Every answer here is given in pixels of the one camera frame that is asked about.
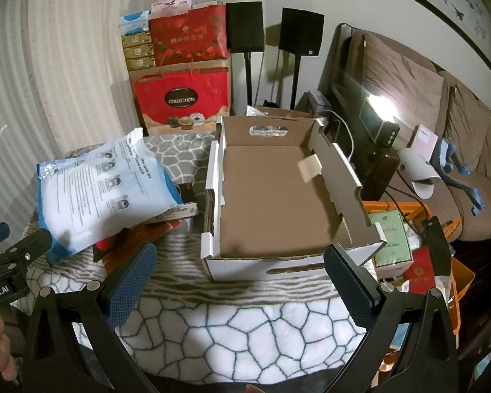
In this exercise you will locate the black speaker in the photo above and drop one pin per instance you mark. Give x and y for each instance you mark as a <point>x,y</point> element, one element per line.
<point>245,26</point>
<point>300,32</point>

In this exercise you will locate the red envelope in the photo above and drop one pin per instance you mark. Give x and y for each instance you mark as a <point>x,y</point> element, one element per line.
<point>419,272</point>

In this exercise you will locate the brown sofa back cushion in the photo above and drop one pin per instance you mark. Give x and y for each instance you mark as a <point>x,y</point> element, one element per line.
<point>474,131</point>
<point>401,77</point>

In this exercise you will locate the white curtain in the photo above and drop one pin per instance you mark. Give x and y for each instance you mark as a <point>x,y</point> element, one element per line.
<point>65,69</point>

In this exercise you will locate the blue tissue pack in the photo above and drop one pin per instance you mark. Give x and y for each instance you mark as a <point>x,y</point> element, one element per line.
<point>135,22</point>

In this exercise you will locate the pale green box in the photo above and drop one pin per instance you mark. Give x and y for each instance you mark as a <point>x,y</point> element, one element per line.
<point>392,241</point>

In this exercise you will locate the flat pale box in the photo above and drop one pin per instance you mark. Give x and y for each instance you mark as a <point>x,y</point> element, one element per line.
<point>176,213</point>

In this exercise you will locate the dark wooden side table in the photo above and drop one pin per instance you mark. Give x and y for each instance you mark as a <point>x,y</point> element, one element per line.
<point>380,168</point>

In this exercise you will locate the blue white face mask packet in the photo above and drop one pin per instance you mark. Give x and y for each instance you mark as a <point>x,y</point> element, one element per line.
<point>98,196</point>

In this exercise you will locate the red collection gift box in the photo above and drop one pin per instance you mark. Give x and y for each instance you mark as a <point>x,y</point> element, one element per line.
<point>180,98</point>

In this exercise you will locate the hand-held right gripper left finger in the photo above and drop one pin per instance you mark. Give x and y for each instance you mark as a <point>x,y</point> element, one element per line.
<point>131,286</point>

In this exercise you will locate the white blue small box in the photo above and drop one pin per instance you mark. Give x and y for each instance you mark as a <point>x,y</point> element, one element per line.
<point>319,99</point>

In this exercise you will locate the white and brown cardboard box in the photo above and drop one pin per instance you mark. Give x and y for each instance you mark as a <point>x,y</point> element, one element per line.
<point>270,196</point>

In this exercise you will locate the gold flat box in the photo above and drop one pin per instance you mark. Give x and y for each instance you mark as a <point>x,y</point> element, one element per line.
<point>137,39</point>
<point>140,64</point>

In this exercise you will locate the green black lantern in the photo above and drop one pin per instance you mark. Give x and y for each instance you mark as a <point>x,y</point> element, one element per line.
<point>376,127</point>

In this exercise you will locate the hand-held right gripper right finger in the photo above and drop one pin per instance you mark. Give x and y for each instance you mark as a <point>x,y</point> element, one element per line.
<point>347,278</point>

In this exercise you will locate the orange plastic basket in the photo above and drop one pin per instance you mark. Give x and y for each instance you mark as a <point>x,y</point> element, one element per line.
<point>413,206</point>

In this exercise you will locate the black flat panel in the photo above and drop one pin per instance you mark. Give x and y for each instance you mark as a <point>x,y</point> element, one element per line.
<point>438,249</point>

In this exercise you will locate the pink white packet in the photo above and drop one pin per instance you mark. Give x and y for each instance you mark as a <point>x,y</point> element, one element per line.
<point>174,3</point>

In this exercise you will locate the pink small box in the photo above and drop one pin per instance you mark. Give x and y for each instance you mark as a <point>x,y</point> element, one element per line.
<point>423,141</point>

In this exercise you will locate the orange flat packet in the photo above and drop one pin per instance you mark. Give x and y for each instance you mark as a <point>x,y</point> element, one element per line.
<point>147,235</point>

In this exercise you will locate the white grey patterned blanket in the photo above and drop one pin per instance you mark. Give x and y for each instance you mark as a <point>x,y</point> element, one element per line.
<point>229,327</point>

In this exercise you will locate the brown sofa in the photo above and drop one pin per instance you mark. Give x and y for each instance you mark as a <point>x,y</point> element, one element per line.
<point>438,196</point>

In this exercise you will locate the framed ink painting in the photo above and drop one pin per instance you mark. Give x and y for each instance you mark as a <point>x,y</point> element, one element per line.
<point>433,4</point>

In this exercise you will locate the red floral gift bag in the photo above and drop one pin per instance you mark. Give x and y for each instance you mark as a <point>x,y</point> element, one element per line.
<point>188,37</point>

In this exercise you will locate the white slipper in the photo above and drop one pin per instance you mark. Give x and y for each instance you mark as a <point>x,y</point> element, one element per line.
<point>417,168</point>

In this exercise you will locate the blue grey plastic tool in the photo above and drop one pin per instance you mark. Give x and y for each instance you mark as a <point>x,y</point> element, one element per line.
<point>454,176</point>

